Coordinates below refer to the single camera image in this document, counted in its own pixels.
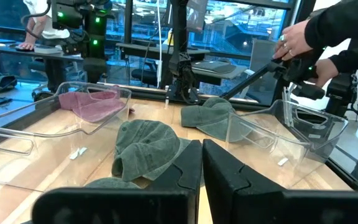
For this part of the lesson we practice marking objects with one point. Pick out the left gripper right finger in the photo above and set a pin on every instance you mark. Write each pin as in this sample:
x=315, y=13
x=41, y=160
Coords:
x=259, y=205

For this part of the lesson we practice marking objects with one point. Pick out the grey panel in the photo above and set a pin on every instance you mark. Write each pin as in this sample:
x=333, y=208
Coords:
x=261, y=56

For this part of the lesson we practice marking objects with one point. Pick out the dark green towel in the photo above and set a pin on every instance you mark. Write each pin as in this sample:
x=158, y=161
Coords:
x=112, y=183

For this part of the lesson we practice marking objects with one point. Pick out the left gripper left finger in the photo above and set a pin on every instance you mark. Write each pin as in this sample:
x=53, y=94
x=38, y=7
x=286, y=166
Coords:
x=120, y=205

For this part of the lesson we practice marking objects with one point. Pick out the dark laptop sleeve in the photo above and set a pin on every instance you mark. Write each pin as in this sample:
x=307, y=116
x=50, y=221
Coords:
x=213, y=67

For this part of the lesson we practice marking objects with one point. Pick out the dark office desk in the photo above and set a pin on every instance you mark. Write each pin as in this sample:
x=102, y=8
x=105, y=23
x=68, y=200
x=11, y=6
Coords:
x=8, y=52
x=141, y=49

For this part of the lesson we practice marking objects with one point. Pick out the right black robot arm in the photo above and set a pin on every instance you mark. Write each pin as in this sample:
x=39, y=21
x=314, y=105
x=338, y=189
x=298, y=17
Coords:
x=179, y=37

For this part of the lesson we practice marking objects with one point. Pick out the maroon baseball cap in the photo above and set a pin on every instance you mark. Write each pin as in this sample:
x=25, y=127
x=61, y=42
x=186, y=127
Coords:
x=95, y=105

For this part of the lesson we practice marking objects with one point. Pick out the black office chair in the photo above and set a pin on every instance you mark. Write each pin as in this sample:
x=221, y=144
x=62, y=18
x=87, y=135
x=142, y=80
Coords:
x=148, y=76

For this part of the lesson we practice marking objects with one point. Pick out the person's hand with rings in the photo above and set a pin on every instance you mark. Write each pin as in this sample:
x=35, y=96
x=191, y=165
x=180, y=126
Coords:
x=294, y=40

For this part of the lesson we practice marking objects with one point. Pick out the green baseball cap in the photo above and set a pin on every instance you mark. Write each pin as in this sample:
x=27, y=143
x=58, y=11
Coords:
x=145, y=149
x=207, y=116

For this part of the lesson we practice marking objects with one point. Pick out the clear plastic bin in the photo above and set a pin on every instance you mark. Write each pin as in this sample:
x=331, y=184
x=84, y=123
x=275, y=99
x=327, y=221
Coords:
x=48, y=168
x=291, y=149

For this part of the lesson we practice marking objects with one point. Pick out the person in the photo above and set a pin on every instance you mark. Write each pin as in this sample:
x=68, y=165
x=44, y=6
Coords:
x=54, y=31

